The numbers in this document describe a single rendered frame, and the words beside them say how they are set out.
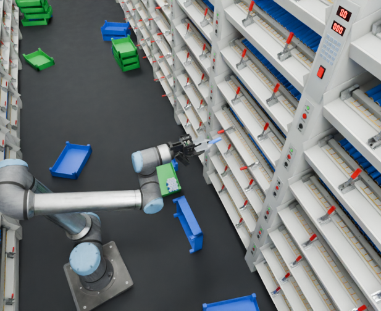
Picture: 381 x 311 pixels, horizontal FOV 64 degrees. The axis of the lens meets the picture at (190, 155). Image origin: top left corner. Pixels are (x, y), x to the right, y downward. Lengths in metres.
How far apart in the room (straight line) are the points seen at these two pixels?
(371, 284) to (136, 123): 2.18
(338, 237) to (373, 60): 0.59
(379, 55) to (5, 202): 1.25
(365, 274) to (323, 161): 0.37
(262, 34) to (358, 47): 0.48
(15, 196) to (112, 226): 0.97
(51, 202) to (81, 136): 1.52
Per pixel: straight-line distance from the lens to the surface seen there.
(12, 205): 1.30
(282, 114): 1.20
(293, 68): 1.09
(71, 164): 2.56
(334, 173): 1.05
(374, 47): 0.86
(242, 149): 1.58
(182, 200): 1.97
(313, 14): 0.98
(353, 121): 0.94
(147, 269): 1.99
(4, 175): 1.38
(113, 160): 2.50
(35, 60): 3.95
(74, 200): 1.30
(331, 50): 0.92
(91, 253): 1.70
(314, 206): 1.20
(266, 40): 1.23
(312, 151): 1.09
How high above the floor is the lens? 1.84
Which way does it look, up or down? 48 degrees down
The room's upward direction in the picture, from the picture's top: 1 degrees clockwise
